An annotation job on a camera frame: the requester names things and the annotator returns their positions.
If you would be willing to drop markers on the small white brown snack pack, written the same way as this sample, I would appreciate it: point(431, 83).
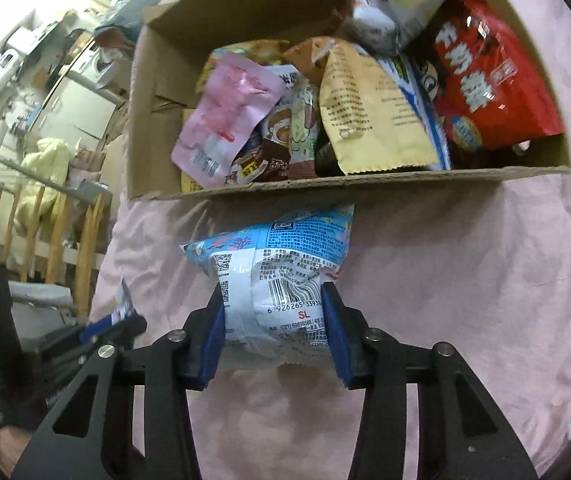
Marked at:
point(283, 144)

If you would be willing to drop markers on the beige tan snack bag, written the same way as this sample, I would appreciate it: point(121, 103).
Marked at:
point(370, 123)

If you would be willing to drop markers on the pink snack pouch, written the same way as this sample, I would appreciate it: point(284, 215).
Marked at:
point(237, 95)

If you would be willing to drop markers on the pink bed duvet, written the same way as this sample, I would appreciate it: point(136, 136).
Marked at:
point(483, 265)

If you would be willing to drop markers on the white kitchen cabinet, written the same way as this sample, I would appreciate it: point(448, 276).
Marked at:
point(75, 112)

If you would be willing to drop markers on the brown cardboard box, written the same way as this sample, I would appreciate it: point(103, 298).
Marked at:
point(178, 37)

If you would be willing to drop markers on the light blue white snack bag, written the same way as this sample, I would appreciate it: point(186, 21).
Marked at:
point(270, 279)

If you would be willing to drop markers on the gold yellow chip bag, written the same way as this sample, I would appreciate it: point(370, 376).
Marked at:
point(264, 52)

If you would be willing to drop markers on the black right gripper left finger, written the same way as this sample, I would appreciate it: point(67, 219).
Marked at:
point(125, 415)

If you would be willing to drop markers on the red white snack bag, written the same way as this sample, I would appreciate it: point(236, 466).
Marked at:
point(488, 90)

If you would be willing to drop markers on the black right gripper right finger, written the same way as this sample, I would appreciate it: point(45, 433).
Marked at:
point(463, 433)

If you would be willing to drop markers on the wooden crib rail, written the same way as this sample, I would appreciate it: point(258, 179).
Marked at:
point(50, 231)

